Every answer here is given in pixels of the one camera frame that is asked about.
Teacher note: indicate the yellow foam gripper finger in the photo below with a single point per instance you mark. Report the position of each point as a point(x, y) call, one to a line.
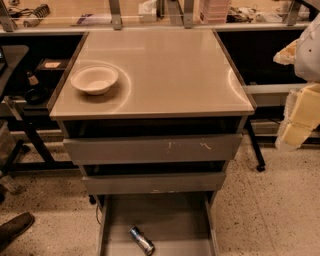
point(286, 56)
point(301, 117)

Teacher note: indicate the blue silver redbull can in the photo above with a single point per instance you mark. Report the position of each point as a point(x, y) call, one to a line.
point(144, 243)

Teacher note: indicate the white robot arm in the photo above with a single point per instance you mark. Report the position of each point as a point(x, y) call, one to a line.
point(307, 59)

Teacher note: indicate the grey top drawer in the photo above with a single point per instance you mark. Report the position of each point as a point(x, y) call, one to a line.
point(132, 150)

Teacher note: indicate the grey drawer cabinet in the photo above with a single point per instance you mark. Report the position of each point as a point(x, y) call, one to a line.
point(172, 82)

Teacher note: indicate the grey open bottom drawer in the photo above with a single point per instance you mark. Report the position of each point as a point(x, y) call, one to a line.
point(178, 224)

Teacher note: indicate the grey middle drawer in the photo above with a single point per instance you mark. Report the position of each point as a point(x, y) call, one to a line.
point(153, 183)

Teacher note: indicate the pink stacked trays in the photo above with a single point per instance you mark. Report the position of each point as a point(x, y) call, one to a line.
point(213, 11)

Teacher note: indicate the white tissue box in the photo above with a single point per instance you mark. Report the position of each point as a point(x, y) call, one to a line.
point(147, 11)

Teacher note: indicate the white paper bowl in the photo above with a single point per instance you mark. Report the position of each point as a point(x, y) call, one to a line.
point(94, 80)

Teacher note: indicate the dark brown shoe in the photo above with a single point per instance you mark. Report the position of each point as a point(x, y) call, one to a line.
point(15, 227)

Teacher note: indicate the black table leg frame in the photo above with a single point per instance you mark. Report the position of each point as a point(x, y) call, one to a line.
point(261, 163)

